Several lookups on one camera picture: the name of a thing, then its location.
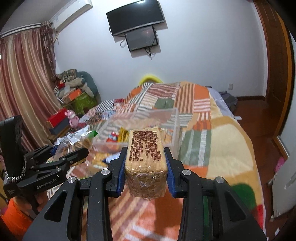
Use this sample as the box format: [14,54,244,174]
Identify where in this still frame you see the biscuit pack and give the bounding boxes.
[125,128,168,200]

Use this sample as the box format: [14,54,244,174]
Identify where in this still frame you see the clear bag yellow crackers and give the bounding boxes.
[46,131,98,167]

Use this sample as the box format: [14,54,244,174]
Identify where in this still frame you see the orange sleeve forearm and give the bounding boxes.
[1,199,33,240]

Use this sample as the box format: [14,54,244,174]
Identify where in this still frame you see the left hand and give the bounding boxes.
[13,191,49,218]

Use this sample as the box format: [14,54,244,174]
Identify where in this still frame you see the pink plush toy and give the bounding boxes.
[65,110,79,129]

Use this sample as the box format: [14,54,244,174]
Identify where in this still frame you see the clear plastic storage bin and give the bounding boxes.
[92,108,180,160]

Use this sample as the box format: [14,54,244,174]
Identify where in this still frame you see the red gift box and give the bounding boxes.
[45,108,67,128]

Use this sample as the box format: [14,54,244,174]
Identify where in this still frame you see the green gift bag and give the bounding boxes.
[71,93,98,117]

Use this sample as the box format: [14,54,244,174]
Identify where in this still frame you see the orange shoe box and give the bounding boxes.
[62,88,82,104]

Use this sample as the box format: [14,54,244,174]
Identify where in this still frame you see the patchwork striped quilt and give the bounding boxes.
[46,81,266,241]

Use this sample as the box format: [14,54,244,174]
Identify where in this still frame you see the striped pink curtain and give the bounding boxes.
[1,22,61,151]

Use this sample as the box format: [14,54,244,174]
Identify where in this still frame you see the yellow curved headboard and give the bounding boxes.
[138,74,163,85]

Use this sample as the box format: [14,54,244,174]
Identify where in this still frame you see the grey backpack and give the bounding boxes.
[219,91,238,113]

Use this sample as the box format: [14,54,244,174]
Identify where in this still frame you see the white air conditioner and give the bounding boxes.
[50,0,93,32]

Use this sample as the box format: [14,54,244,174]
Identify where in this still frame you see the brown wooden door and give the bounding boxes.
[254,1,295,138]

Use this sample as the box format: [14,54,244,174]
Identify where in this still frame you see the small black wall monitor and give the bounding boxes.
[125,26,158,52]

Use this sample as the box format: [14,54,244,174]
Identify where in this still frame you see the black wall television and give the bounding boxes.
[106,0,165,36]

